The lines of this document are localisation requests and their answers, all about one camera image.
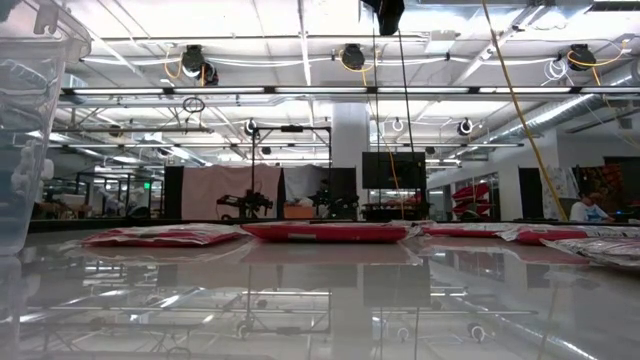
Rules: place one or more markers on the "distant black robot arms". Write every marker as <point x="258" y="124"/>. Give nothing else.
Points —
<point x="335" y="202"/>
<point x="247" y="202"/>

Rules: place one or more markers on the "pink curtain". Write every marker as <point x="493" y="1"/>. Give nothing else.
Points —
<point x="215" y="192"/>

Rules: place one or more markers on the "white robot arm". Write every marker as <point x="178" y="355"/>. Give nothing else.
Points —
<point x="46" y="170"/>

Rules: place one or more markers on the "black door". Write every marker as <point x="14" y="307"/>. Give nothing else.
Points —
<point x="530" y="192"/>

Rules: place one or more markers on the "clear plastic bin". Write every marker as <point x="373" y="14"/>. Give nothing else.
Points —
<point x="30" y="125"/>

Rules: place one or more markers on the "black aluminium table frame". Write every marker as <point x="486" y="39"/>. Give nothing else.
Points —
<point x="125" y="223"/>

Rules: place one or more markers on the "dark shelf with red items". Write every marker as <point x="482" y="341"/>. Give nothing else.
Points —
<point x="395" y="207"/>

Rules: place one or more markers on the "colourful floral cloth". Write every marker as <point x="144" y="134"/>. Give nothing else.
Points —
<point x="605" y="180"/>

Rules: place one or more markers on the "red Orville popcorn bag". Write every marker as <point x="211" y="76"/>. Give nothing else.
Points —
<point x="325" y="233"/>
<point x="550" y="235"/>
<point x="460" y="230"/>
<point x="600" y="252"/>
<point x="160" y="236"/>

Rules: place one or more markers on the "white patterned cloth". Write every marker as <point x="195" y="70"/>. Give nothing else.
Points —
<point x="560" y="185"/>

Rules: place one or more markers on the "person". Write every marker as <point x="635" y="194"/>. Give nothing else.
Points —
<point x="587" y="212"/>

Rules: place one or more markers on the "black tall panel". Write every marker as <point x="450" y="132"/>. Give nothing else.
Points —
<point x="173" y="192"/>

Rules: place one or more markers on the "red tilted bins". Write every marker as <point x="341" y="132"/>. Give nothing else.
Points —
<point x="472" y="192"/>

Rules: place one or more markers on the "black framed glass enclosure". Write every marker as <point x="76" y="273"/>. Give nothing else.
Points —
<point x="110" y="197"/>

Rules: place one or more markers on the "brown box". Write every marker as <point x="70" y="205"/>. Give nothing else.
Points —
<point x="300" y="212"/>

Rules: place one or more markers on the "long ceiling light strip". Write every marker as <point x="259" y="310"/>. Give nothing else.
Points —
<point x="325" y="90"/>

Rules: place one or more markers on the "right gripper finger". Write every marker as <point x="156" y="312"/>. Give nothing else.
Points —
<point x="387" y="15"/>

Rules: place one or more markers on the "silver ventilation duct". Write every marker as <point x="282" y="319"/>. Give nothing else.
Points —
<point x="575" y="112"/>

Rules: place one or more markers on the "black wall monitor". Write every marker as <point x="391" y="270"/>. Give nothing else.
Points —
<point x="395" y="170"/>

